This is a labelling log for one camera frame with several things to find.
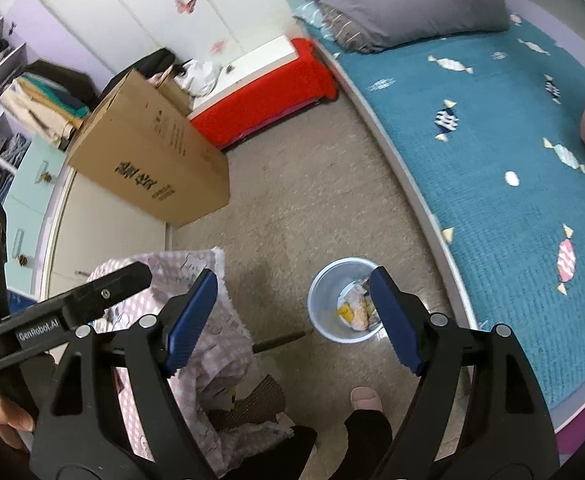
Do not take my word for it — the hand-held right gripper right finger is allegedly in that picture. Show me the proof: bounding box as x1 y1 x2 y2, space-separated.
369 266 560 480

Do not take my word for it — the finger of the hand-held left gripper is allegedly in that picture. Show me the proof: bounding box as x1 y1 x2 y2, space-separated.
35 260 153 332

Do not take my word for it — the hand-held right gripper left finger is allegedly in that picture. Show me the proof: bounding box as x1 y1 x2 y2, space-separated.
30 269 219 480

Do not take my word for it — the white paper wrapper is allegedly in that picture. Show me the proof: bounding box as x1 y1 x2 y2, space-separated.
345 282 380 332

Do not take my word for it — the pale blue plastic waste bin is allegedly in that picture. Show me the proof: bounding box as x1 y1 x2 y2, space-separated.
307 257 389 345

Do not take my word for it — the person's left hand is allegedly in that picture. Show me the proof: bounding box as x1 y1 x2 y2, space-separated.
0 389 39 452

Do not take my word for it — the pink checkered blanket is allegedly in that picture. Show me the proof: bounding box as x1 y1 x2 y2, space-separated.
87 247 293 476

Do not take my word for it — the pink slipper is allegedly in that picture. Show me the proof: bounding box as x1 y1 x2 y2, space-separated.
351 386 384 413

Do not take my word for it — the black chair leg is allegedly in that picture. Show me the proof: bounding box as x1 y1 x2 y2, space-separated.
252 330 307 353

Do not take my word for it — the woven brown chair seat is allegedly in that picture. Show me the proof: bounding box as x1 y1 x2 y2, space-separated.
217 375 286 428

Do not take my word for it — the mint green drawer cabinet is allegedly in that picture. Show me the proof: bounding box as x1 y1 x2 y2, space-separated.
0 135 68 303

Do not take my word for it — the brown cardboard box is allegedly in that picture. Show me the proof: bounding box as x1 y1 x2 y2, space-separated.
66 70 230 227

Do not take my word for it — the person's right leg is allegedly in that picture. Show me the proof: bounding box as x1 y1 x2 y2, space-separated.
342 407 393 480

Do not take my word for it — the person's leg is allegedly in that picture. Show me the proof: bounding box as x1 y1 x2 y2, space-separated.
232 425 318 480
342 407 393 480

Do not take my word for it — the person's left leg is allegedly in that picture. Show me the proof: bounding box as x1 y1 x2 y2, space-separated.
232 425 318 480

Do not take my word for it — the black bag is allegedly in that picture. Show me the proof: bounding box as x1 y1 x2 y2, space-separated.
102 49 178 106

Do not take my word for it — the white plastic bag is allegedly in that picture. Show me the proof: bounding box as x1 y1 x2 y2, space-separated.
180 60 220 97

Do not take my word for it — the red bench with white top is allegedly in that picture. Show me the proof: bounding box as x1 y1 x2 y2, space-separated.
190 37 335 151

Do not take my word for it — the white wardrobe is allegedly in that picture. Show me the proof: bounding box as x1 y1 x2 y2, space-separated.
32 0 295 98

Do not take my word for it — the grey quilt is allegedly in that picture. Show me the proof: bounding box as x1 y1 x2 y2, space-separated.
302 0 510 55

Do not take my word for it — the light blue pillow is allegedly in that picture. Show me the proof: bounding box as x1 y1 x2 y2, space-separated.
293 1 330 28

